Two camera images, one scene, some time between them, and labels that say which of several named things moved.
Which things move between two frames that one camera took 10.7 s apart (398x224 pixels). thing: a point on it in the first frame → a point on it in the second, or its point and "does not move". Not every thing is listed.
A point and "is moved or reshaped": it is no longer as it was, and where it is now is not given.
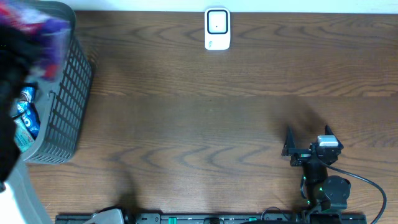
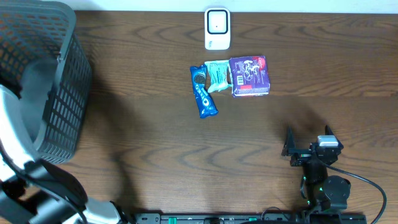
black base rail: [224, 218] does not move
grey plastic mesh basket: [61, 102] does not move
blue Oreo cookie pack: [28, 110] → [207, 106]
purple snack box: [53, 33] → [249, 76]
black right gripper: [301, 155] does not move
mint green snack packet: [23, 139] is moved or reshaped
